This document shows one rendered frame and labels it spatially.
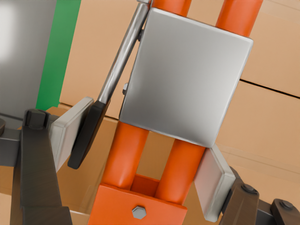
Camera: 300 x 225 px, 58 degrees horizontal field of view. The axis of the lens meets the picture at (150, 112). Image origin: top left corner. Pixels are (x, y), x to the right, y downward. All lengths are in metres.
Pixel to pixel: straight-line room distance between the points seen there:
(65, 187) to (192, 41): 0.32
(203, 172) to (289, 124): 0.66
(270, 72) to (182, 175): 0.62
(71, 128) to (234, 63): 0.10
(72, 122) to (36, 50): 1.21
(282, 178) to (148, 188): 0.70
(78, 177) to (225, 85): 0.34
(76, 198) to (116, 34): 0.44
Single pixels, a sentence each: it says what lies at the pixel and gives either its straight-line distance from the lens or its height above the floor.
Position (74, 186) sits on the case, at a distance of 0.43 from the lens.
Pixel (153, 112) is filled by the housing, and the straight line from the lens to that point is 0.16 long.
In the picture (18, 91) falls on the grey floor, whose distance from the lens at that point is 1.42.
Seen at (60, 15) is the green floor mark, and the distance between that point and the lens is 1.32.
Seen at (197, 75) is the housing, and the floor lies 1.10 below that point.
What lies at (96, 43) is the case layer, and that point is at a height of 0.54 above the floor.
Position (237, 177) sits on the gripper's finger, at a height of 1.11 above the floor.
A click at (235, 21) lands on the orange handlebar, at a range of 0.17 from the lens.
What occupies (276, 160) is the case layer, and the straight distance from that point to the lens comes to 0.85.
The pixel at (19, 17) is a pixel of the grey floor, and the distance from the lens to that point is 1.39.
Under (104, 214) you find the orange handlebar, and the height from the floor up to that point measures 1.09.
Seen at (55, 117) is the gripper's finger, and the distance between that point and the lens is 0.18.
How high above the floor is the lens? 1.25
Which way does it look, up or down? 75 degrees down
